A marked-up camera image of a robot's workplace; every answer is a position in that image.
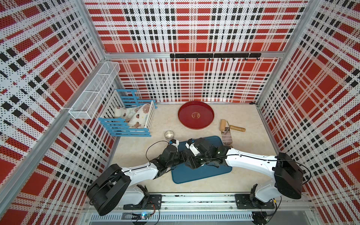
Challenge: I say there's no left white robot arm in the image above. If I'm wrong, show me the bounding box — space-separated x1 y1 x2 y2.
86 139 184 216

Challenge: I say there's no baby doll in crib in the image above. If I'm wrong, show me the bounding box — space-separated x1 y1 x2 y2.
114 104 151 128

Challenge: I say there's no green circuit board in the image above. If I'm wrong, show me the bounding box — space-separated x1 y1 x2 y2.
131 213 149 221

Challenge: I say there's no white wire mesh basket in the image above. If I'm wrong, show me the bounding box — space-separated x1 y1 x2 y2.
69 61 120 120

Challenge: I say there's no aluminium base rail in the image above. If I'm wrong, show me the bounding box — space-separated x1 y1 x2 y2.
79 193 320 225

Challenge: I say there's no round red tray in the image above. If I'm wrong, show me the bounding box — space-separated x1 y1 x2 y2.
178 101 215 130

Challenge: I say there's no blue white toy crib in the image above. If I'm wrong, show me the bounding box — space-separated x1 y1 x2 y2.
98 89 157 137

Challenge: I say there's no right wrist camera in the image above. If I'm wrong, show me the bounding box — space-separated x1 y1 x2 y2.
185 139 200 157

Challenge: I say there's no wooden rolling pin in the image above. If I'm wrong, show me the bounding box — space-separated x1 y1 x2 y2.
220 119 246 134

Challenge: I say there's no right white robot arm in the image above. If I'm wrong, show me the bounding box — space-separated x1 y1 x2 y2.
181 138 304 203

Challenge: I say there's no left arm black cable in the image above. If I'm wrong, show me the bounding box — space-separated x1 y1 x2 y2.
88 140 169 206

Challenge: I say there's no teal plastic tray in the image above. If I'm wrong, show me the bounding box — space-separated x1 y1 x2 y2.
171 136 232 184

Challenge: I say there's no black wall hook rail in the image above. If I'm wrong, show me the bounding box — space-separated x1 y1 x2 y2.
170 53 262 60

